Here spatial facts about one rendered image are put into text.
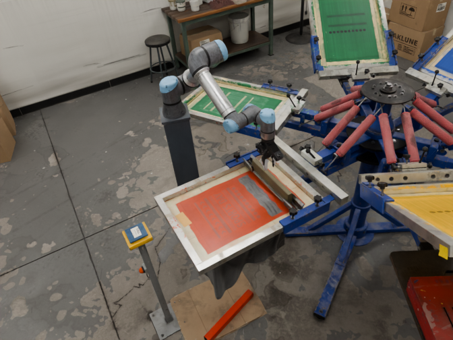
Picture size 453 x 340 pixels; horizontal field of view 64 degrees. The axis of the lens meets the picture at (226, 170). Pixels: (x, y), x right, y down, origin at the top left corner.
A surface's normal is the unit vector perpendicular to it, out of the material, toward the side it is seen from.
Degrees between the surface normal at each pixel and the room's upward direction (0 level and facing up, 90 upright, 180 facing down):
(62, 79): 90
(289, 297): 0
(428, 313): 0
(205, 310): 0
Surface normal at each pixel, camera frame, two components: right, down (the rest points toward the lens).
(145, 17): 0.50, 0.54
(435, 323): -0.07, -0.75
